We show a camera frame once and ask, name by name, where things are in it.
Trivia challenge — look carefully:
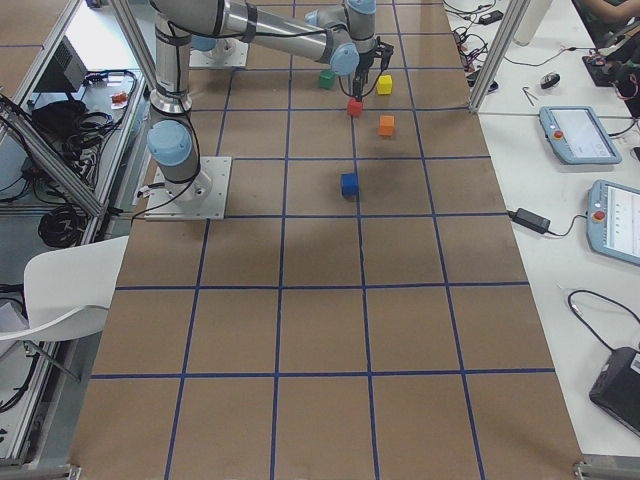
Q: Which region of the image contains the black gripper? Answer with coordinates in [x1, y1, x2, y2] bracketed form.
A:
[352, 36, 394, 102]

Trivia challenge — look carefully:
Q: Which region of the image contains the red wooden block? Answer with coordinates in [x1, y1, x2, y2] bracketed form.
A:
[346, 98, 364, 118]

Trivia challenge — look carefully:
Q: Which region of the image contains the yellow wooden block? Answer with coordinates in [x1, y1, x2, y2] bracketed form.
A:
[376, 74, 393, 96]

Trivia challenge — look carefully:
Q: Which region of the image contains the green wooden block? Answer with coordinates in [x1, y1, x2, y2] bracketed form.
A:
[318, 70, 336, 90]

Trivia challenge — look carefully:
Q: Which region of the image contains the orange wooden block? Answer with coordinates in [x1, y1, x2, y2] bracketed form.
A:
[378, 115, 396, 137]

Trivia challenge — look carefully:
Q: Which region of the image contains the blue wooden block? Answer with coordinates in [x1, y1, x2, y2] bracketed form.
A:
[340, 172, 359, 199]

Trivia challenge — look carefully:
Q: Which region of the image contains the black power adapter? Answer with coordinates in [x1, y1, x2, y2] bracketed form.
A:
[478, 10, 504, 25]
[508, 208, 551, 234]

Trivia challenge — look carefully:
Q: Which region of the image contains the allen key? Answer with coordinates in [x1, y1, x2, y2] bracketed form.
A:
[522, 86, 537, 106]

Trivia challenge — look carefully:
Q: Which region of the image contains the black computer mouse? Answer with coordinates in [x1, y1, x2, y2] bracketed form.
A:
[539, 72, 561, 90]

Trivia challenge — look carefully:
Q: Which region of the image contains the white paper roll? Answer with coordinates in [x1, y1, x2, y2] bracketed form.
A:
[513, 0, 549, 46]

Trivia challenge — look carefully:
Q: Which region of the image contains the far teach pendant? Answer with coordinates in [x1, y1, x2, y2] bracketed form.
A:
[538, 106, 622, 165]

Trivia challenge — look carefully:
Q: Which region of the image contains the teach pendant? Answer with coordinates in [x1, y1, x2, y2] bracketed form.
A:
[587, 180, 639, 265]
[538, 106, 622, 165]

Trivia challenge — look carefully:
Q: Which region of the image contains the black joystick controller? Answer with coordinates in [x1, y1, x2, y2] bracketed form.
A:
[581, 53, 636, 87]

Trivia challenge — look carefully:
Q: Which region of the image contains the red snack packet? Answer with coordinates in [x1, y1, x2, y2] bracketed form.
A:
[110, 91, 128, 110]

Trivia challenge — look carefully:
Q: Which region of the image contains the near teach pendant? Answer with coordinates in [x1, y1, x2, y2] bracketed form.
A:
[587, 180, 639, 265]

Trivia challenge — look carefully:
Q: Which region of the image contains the white chair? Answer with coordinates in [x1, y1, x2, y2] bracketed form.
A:
[1, 236, 129, 342]

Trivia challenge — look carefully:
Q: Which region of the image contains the black laptop stand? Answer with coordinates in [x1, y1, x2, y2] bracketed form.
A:
[589, 347, 639, 435]

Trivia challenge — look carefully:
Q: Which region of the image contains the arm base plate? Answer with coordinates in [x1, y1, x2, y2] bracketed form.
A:
[143, 156, 232, 221]
[189, 35, 249, 70]

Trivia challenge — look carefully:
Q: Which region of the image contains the aluminium frame post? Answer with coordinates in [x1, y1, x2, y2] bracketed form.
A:
[468, 0, 530, 113]

